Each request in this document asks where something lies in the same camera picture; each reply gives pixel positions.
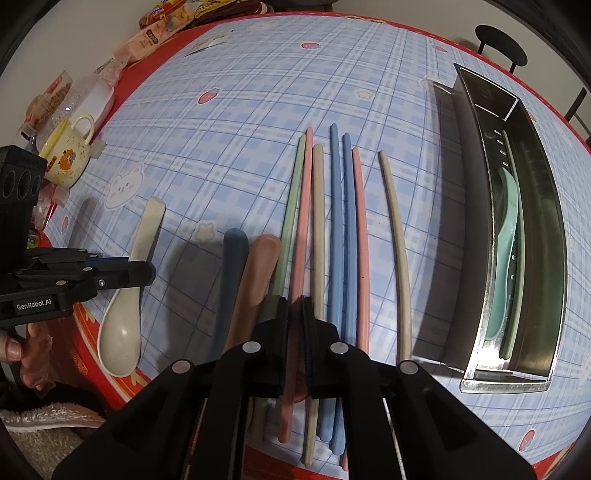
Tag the blue plaid table mat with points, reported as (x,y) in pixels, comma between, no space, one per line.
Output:
(432,206)

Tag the beige soup spoon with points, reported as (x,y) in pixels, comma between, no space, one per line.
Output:
(119,343)

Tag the black round stool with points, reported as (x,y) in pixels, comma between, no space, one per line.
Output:
(503,43)

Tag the white fleece sleeve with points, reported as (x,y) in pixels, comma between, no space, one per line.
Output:
(46,435)

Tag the white paper label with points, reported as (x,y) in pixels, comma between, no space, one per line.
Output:
(208,42)

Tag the steel perforated utensil tray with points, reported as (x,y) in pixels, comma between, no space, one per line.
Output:
(470,213)

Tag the yellow snack bags pile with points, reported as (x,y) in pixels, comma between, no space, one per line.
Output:
(200,12)

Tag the blue soup spoon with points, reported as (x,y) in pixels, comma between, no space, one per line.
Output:
(235,249)

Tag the person's left hand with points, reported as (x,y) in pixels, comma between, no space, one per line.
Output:
(33,354)

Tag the clear plastic container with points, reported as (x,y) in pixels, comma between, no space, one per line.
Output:
(91,95)

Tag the green soup spoon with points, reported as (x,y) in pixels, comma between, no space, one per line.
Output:
(506,231)

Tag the pink chopstick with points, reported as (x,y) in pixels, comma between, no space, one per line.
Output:
(296,291)
(358,296)

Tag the red patterned tablecloth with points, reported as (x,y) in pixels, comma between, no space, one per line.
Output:
(115,392)

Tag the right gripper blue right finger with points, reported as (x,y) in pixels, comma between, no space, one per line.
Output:
(321,364)

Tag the pink soup spoon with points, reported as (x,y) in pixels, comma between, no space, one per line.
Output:
(252,289)

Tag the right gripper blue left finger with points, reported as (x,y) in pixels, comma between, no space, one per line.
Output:
(273,333)

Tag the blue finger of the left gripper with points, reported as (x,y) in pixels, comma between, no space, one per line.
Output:
(95,260)
(121,276)

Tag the cream cartoon mug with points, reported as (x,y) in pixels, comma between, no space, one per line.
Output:
(67,151)

